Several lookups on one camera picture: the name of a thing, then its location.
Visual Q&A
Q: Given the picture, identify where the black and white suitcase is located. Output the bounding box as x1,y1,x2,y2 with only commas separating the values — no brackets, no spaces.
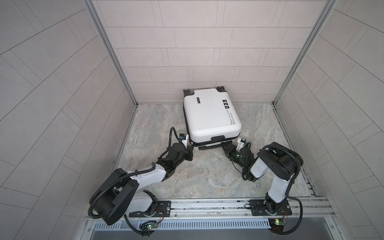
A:
183,86,242,151

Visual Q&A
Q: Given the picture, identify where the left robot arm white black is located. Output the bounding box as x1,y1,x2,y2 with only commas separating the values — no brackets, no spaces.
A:
88,143,194,226

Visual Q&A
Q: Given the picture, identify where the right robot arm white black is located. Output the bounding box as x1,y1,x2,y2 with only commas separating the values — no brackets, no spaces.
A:
221,141,304,215

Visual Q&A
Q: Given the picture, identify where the right green circuit board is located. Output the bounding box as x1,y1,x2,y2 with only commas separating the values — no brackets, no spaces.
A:
269,219,287,233

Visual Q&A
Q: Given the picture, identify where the green circuit board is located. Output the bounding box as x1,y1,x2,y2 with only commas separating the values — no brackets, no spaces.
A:
269,219,287,233
140,221,159,231

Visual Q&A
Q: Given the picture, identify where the left green circuit board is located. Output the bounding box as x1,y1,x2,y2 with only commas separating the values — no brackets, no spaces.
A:
140,221,159,231

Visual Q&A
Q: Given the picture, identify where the right aluminium corner profile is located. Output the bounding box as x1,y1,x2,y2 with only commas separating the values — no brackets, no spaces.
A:
273,0,338,105

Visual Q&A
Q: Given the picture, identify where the aluminium corner profile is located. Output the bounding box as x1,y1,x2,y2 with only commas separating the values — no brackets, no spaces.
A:
83,0,138,106
273,0,338,105

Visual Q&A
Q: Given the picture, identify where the left aluminium corner profile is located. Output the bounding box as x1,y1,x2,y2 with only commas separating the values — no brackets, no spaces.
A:
83,0,138,106

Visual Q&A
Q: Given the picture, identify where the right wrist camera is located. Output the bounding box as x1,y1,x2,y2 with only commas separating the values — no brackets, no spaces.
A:
236,138,247,151

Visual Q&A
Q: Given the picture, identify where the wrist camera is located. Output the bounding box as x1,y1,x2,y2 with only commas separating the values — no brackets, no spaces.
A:
179,134,189,148
236,138,247,151

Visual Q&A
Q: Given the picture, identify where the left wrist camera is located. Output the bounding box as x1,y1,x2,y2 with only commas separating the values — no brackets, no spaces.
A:
179,134,189,148

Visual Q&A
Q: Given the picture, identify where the left black corrugated cable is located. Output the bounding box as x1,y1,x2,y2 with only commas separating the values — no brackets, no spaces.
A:
87,126,181,237

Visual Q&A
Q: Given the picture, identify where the black corrugated cable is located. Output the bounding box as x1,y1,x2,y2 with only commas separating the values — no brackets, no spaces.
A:
241,143,304,236
87,126,181,237

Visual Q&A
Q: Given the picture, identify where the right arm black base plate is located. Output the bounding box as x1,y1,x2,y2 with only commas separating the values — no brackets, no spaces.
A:
249,199,292,217

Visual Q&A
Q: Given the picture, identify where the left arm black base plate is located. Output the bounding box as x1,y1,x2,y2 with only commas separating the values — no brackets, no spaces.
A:
129,201,171,218

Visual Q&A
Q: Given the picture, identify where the right black corrugated cable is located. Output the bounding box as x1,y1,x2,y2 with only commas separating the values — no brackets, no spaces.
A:
241,143,304,236

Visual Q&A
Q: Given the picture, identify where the aluminium mounting rail frame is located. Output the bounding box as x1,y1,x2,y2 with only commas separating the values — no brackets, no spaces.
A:
78,196,346,240

